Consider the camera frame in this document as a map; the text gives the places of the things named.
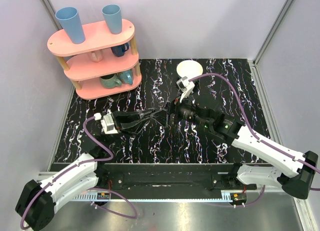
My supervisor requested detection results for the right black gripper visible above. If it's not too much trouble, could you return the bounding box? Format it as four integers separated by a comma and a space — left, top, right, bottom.
150, 90, 212, 129

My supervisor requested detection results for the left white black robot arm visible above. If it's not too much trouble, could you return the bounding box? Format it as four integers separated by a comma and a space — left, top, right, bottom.
15, 108, 155, 231

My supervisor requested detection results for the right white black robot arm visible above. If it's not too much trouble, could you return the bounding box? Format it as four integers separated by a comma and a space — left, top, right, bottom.
151, 95, 318, 200

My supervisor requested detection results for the green glazed mug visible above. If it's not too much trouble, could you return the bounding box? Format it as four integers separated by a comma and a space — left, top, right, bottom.
99, 73, 122, 89

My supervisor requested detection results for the light blue butterfly mug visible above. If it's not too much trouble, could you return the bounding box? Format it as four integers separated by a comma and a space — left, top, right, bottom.
118, 69, 134, 85

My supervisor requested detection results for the cream white bowl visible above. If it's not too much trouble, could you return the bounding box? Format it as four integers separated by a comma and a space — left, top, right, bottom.
176, 60, 203, 80

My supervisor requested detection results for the pink three-tier shelf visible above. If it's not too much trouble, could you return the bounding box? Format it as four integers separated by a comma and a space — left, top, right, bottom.
47, 19, 142, 100

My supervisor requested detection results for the dark blue mug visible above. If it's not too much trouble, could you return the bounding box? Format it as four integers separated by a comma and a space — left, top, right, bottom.
111, 43, 130, 57

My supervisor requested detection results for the pink mug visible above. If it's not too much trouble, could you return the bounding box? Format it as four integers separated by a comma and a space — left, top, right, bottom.
90, 50, 104, 63

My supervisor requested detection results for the black marble pattern mat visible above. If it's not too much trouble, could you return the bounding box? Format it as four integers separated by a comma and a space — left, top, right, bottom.
53, 58, 270, 164

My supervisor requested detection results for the right light blue tumbler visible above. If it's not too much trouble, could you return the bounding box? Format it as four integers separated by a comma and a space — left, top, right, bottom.
102, 4, 123, 35

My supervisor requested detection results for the light blue tumbler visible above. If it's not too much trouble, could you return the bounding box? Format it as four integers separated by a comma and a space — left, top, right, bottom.
102, 4, 123, 35
55, 6, 86, 44

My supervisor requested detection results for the left light blue tumbler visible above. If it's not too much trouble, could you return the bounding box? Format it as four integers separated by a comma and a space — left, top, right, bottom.
55, 6, 86, 44

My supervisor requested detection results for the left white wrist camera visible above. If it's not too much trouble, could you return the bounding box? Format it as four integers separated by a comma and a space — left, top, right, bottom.
100, 114, 118, 135

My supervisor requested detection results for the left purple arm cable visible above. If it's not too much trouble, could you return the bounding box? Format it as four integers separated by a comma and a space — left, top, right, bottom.
19, 113, 113, 229

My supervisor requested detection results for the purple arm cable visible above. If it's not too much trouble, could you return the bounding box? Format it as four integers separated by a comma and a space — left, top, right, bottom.
19, 113, 113, 229
188, 72, 320, 174

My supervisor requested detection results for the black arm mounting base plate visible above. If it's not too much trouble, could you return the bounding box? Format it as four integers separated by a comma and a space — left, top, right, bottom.
95, 163, 257, 192

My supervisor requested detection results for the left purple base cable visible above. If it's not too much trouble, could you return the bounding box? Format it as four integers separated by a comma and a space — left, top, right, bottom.
84, 188, 139, 219

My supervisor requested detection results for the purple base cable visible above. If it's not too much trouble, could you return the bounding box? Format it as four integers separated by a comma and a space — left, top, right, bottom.
207, 185, 266, 208
84, 188, 139, 219

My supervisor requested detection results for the slotted white cable duct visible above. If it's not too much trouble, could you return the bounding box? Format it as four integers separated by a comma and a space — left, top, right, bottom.
72, 191, 232, 203

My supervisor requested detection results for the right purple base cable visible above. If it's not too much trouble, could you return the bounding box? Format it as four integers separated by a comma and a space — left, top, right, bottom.
207, 185, 266, 208

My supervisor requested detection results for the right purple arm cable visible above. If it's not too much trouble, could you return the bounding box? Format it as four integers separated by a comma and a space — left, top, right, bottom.
188, 72, 320, 174

